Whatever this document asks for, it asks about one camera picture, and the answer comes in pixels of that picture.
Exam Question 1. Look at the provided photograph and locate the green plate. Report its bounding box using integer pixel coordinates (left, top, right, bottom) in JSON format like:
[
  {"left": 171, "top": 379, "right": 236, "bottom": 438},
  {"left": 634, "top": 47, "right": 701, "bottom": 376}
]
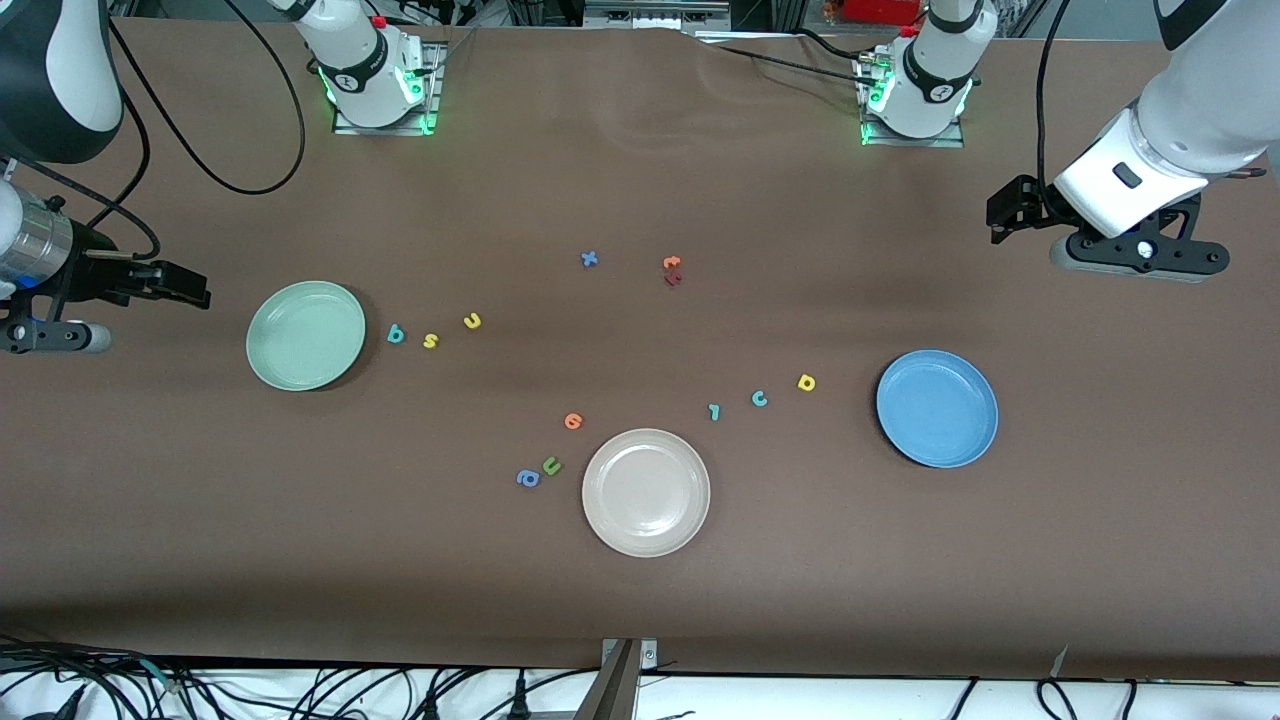
[{"left": 246, "top": 281, "right": 367, "bottom": 392}]

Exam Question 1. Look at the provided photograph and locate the blue plate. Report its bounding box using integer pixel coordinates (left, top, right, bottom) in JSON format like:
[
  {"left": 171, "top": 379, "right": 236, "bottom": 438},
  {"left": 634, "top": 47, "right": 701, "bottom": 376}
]
[{"left": 876, "top": 349, "right": 999, "bottom": 469}]

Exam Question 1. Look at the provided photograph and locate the red box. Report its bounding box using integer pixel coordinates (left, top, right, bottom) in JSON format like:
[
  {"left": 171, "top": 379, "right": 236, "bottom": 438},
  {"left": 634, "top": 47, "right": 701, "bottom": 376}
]
[{"left": 843, "top": 0, "right": 926, "bottom": 26}]

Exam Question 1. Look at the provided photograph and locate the beige plate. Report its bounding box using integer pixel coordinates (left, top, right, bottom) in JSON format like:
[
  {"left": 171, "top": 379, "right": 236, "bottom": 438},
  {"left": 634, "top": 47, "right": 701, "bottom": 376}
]
[{"left": 582, "top": 428, "right": 711, "bottom": 558}]

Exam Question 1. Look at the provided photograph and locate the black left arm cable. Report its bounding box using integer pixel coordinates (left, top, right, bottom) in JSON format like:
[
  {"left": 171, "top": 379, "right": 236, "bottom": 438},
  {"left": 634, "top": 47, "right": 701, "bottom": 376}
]
[{"left": 1035, "top": 0, "right": 1069, "bottom": 189}]

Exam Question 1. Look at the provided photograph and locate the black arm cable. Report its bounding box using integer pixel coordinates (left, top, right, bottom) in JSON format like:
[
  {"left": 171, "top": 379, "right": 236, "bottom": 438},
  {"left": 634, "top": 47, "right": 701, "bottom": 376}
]
[
  {"left": 0, "top": 0, "right": 308, "bottom": 263},
  {"left": 1035, "top": 0, "right": 1069, "bottom": 189}
]

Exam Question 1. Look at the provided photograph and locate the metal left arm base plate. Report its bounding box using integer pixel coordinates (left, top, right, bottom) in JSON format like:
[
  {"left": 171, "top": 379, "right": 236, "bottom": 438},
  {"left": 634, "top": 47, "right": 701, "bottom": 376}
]
[{"left": 855, "top": 50, "right": 966, "bottom": 149}]

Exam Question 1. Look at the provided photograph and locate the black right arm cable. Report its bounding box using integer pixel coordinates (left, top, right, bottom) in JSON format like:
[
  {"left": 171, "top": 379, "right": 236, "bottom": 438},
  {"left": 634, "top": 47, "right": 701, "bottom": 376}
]
[{"left": 0, "top": 0, "right": 308, "bottom": 263}]

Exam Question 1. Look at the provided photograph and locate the short black table cable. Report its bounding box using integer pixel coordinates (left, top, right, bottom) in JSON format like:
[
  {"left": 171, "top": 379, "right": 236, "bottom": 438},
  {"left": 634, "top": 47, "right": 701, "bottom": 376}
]
[{"left": 795, "top": 28, "right": 876, "bottom": 59}]

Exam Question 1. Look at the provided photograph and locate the long black table cable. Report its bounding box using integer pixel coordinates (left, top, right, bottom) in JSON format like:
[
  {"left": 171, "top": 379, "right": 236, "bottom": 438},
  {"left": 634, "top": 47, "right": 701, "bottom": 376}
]
[{"left": 712, "top": 42, "right": 869, "bottom": 81}]

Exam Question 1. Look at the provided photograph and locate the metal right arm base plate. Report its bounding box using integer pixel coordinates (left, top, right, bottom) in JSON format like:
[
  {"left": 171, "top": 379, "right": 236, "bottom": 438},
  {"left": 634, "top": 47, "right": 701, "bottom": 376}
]
[{"left": 332, "top": 42, "right": 447, "bottom": 137}]

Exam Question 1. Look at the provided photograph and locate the black floor cable bundle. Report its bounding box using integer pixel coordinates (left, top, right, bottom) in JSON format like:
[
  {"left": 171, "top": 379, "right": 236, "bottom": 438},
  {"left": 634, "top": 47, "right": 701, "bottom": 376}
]
[{"left": 0, "top": 632, "right": 216, "bottom": 720}]

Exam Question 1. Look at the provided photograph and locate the grey metal frame box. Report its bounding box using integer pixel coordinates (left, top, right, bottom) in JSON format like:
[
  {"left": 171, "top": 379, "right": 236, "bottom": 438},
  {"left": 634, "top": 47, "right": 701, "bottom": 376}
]
[{"left": 583, "top": 0, "right": 731, "bottom": 31}]

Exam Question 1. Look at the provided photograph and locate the looped black floor cable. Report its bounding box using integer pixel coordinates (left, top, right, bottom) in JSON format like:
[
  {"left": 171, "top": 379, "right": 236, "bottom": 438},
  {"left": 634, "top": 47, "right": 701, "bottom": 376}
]
[{"left": 1035, "top": 678, "right": 1079, "bottom": 720}]

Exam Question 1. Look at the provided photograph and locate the metal table bracket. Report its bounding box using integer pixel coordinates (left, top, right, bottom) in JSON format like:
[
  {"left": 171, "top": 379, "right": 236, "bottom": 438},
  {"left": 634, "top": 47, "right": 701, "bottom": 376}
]
[{"left": 598, "top": 638, "right": 659, "bottom": 720}]

